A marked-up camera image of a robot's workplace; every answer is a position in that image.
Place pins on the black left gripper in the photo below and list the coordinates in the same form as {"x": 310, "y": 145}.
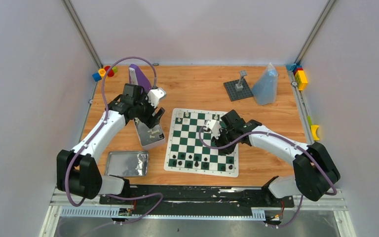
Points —
{"x": 152, "y": 114}

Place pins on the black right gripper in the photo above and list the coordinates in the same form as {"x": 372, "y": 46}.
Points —
{"x": 218, "y": 142}

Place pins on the silver tin box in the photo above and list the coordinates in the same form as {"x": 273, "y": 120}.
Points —
{"x": 145, "y": 141}

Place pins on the green white chess board mat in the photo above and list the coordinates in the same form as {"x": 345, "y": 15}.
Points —
{"x": 185, "y": 152}

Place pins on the silver tin lid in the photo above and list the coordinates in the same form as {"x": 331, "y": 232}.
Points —
{"x": 127, "y": 163}

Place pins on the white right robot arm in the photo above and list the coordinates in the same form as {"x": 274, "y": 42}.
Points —
{"x": 315, "y": 173}

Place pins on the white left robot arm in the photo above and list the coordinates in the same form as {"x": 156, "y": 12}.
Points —
{"x": 77, "y": 168}

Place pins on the white chess pieces in tin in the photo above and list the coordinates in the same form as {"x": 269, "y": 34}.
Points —
{"x": 156, "y": 134}

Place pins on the purple metronome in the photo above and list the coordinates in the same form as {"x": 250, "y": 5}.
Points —
{"x": 137, "y": 77}

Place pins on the grey lego baseplate with tower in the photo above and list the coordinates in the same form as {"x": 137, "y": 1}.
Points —
{"x": 238, "y": 89}

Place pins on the blue plastic bag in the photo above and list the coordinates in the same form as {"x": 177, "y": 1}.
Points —
{"x": 265, "y": 89}

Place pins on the colourful toy block stack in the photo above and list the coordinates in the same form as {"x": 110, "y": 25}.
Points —
{"x": 98, "y": 76}

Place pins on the yellow curved block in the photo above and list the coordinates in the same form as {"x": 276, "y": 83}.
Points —
{"x": 314, "y": 132}

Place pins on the yellow red blue duplo bricks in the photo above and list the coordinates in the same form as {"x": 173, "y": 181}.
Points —
{"x": 299, "y": 75}

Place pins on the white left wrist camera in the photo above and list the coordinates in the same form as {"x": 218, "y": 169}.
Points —
{"x": 155, "y": 96}

